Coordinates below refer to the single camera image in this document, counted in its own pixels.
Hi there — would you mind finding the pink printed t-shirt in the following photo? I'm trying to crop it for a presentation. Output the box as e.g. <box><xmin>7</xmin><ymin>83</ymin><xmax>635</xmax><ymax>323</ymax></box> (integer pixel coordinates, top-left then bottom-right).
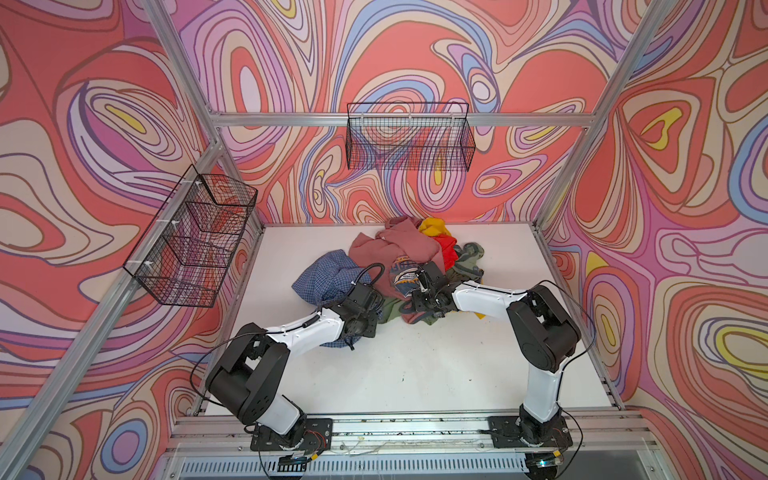
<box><xmin>348</xmin><ymin>217</ymin><xmax>445</xmax><ymax>300</ymax></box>

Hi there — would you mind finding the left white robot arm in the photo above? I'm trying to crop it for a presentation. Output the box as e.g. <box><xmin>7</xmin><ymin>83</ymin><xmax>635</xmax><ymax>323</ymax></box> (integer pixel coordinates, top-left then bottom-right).
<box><xmin>205</xmin><ymin>283</ymin><xmax>384</xmax><ymax>443</ymax></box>

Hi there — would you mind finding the wire basket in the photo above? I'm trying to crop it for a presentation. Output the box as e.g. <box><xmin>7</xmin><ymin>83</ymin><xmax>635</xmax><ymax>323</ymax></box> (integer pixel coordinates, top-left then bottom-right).
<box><xmin>123</xmin><ymin>166</ymin><xmax>258</xmax><ymax>308</ymax></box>
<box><xmin>345</xmin><ymin>100</ymin><xmax>476</xmax><ymax>172</ymax></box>

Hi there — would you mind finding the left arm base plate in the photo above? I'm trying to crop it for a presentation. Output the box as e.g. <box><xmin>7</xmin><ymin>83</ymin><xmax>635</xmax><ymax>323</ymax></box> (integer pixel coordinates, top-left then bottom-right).
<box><xmin>250</xmin><ymin>417</ymin><xmax>334</xmax><ymax>453</ymax></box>

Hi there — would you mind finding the green shirt blue trim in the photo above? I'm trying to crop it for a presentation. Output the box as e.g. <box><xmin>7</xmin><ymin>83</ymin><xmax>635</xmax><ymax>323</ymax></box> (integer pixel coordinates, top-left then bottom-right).
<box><xmin>378</xmin><ymin>242</ymin><xmax>485</xmax><ymax>325</ymax></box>

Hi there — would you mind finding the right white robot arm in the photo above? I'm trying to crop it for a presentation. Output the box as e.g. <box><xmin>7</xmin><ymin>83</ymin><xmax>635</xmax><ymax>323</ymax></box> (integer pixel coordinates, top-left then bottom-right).
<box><xmin>410</xmin><ymin>262</ymin><xmax>581</xmax><ymax>434</ymax></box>

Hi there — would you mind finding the left wire basket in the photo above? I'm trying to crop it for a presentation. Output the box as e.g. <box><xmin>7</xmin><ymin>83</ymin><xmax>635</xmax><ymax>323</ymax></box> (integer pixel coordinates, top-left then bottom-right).
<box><xmin>123</xmin><ymin>166</ymin><xmax>258</xmax><ymax>308</ymax></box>

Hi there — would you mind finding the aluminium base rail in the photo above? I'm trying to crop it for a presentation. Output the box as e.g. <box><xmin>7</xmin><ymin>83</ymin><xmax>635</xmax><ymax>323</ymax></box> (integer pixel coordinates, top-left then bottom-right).
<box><xmin>165</xmin><ymin>408</ymin><xmax>660</xmax><ymax>458</ymax></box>

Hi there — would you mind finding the yellow cloth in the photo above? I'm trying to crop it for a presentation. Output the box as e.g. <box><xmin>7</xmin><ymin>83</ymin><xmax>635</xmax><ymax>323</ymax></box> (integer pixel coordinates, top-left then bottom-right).
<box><xmin>418</xmin><ymin>217</ymin><xmax>452</xmax><ymax>237</ymax></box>

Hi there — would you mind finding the red cloth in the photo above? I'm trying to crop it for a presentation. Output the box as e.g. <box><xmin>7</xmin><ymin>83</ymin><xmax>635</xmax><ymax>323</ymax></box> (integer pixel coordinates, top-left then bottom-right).
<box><xmin>433</xmin><ymin>234</ymin><xmax>459</xmax><ymax>271</ymax></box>

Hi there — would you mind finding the aluminium frame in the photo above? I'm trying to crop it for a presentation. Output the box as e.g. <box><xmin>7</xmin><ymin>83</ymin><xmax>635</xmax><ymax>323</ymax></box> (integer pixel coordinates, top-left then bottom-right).
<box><xmin>1</xmin><ymin>1</ymin><xmax>648</xmax><ymax>434</ymax></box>

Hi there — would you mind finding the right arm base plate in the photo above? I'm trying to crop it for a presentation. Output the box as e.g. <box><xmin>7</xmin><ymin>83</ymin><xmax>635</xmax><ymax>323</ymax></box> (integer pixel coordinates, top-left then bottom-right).
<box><xmin>487</xmin><ymin>414</ymin><xmax>573</xmax><ymax>449</ymax></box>

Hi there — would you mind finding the back wire basket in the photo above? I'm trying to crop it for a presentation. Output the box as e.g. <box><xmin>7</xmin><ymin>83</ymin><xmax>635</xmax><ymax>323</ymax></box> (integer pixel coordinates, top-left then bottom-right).
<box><xmin>345</xmin><ymin>100</ymin><xmax>476</xmax><ymax>172</ymax></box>

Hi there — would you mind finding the blue plaid shirt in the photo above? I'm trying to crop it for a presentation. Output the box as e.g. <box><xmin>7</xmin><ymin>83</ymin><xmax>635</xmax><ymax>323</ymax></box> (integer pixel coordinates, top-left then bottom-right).
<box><xmin>290</xmin><ymin>250</ymin><xmax>384</xmax><ymax>353</ymax></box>

